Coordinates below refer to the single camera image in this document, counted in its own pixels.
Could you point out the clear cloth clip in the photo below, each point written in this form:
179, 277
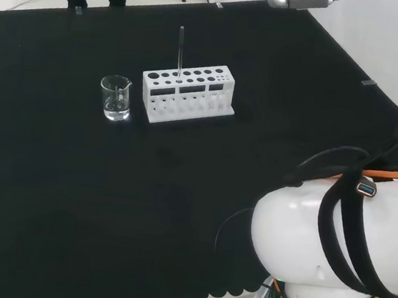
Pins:
218, 5
369, 83
78, 11

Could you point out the clear glass beaker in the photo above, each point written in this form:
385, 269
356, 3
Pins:
115, 105

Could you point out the black bench cloth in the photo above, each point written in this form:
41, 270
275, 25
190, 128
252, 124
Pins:
55, 176

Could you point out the white test tube rack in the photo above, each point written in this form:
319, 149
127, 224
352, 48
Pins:
191, 88

